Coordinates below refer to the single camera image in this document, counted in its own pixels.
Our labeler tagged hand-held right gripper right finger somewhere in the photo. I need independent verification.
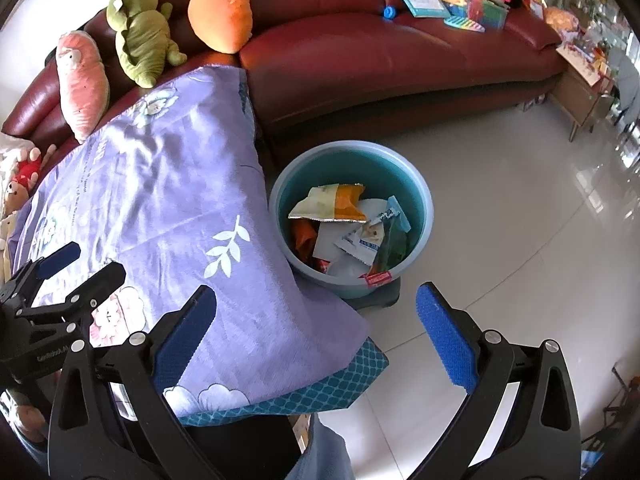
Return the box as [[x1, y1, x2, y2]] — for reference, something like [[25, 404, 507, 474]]
[[416, 281, 583, 480]]

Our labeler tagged grey-blue trouser leg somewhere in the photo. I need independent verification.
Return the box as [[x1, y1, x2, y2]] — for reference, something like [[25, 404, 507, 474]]
[[287, 412, 353, 480]]

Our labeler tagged orange white foil bag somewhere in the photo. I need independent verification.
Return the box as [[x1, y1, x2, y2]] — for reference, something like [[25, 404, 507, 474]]
[[287, 182, 369, 224]]

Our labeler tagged wooden side cabinet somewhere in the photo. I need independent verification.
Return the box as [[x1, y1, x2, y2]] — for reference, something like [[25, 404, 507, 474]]
[[550, 42, 618, 143]]

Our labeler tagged pink plush toy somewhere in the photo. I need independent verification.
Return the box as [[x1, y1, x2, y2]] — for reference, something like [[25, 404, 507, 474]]
[[55, 30, 111, 145]]

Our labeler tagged green dinosaur plush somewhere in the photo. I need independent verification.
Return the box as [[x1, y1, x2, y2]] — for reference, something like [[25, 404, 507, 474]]
[[106, 0, 188, 90]]

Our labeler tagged person's left hand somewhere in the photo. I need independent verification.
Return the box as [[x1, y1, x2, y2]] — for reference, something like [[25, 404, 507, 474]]
[[10, 402, 48, 443]]

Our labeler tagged glass display cabinet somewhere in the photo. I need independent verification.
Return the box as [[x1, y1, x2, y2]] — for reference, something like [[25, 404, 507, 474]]
[[575, 0, 640, 61]]

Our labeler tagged orange plush on cabinet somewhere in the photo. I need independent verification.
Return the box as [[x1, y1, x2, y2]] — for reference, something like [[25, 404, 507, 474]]
[[542, 6, 581, 31]]

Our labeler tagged red plush toy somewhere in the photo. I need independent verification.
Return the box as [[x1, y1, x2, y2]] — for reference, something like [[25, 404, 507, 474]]
[[12, 145, 58, 187]]

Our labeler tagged teal plastic bucket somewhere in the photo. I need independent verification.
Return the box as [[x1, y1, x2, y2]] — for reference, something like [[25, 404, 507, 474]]
[[268, 141, 435, 301]]

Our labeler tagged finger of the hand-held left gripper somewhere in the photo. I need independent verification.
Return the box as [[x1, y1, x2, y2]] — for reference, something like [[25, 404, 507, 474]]
[[50, 261, 127, 322], [10, 241, 82, 288]]

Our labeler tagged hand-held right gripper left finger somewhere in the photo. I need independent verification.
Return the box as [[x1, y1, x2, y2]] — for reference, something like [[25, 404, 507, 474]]
[[47, 285, 221, 480]]

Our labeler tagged beige bear plush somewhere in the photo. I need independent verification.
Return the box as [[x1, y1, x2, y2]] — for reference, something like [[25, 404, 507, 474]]
[[2, 180, 32, 216]]

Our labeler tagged orange carrot plush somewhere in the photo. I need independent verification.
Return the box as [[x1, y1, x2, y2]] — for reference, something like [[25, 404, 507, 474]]
[[187, 0, 253, 54]]

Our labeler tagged black garment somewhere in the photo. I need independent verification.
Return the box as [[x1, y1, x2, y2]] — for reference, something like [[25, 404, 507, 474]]
[[185, 410, 301, 480]]

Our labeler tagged purple floral blanket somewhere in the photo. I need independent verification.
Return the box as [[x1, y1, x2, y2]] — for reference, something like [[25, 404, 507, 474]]
[[10, 65, 373, 408]]

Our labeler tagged teal patterned tablecloth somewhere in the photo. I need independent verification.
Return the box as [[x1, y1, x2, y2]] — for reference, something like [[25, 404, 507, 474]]
[[177, 337, 390, 428]]

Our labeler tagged small blue white packet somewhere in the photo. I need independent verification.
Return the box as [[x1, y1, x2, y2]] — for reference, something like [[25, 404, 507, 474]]
[[335, 225, 385, 264]]

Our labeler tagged dark red leather sofa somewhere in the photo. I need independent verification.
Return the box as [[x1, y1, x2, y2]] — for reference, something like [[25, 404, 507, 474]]
[[0, 0, 563, 161]]

